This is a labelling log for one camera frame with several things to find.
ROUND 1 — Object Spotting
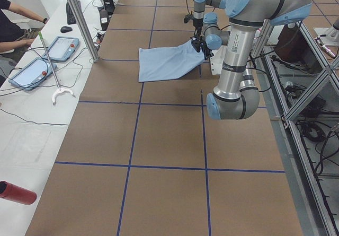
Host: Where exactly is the seated person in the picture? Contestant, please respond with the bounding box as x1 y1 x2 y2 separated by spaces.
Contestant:
1 0 48 63

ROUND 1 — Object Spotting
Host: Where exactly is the black computer mouse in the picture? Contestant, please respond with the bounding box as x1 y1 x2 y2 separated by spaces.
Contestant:
60 26 73 33

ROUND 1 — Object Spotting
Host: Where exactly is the red cylinder bottle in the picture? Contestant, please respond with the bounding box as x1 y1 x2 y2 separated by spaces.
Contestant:
1 181 37 205

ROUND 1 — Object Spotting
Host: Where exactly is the black keyboard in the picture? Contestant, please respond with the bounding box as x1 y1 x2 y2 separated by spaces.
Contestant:
66 2 76 25

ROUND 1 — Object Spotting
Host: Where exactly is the light blue t-shirt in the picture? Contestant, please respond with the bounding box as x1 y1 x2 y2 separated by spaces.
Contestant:
138 41 204 82

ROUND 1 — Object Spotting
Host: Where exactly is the teach pendant tablet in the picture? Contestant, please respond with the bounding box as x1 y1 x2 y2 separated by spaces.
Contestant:
47 36 79 62
8 58 57 91

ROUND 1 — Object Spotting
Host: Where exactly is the reacher grabber stick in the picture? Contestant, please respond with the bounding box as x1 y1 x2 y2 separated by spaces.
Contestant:
38 31 75 106

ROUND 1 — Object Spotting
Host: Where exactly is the aluminium side frame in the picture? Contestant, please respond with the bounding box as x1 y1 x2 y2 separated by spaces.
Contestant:
252 16 338 235

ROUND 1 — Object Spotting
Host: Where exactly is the far teach pendant tablet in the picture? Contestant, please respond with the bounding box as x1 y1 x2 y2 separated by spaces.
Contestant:
47 36 79 62

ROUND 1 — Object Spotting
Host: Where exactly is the near teach pendant tablet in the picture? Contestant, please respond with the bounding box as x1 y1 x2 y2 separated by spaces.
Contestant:
8 58 57 91

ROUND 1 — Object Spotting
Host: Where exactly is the aluminium frame post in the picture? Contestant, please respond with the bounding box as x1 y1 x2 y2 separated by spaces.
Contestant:
67 0 99 63

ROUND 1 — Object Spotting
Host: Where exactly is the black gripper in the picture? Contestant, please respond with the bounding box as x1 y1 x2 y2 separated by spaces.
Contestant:
190 37 209 54
193 18 202 38

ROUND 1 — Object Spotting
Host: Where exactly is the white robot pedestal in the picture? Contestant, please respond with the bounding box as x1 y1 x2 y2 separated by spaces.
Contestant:
210 45 227 75

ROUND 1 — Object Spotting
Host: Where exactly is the brown table cover sheet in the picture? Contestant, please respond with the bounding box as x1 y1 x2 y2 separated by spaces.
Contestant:
25 0 339 236

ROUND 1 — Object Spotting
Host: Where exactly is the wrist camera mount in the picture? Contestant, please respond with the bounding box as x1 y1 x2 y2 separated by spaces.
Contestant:
184 14 194 24
203 49 214 60

